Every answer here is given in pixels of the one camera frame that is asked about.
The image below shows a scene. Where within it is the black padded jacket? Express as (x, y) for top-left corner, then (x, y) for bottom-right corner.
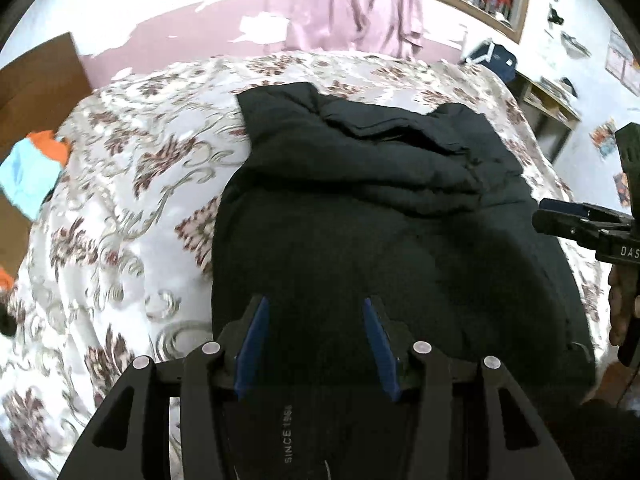
(212, 82), (594, 479)

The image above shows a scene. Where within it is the person's right hand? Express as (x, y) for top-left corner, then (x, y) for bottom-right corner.
(608, 266), (639, 346)

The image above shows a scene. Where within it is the wooden shelf desk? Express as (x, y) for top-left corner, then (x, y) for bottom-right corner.
(510, 72), (580, 164)

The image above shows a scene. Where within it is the navy blue backpack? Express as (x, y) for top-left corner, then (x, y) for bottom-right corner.
(463, 40), (518, 84)

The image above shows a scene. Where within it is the floral satin bedspread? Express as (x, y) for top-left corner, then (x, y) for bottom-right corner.
(1, 53), (599, 479)

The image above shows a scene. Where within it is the pink hanging curtain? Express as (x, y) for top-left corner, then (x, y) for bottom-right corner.
(285, 0), (423, 58)

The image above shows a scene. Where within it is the orange blue brown garment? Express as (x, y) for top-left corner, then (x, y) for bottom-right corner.
(1, 130), (72, 222)

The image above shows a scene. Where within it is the wooden headboard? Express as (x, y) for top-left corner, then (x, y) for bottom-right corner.
(0, 31), (94, 281)

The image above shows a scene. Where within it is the colourful wall sticker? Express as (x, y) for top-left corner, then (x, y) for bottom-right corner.
(590, 119), (617, 159)
(613, 172), (631, 209)

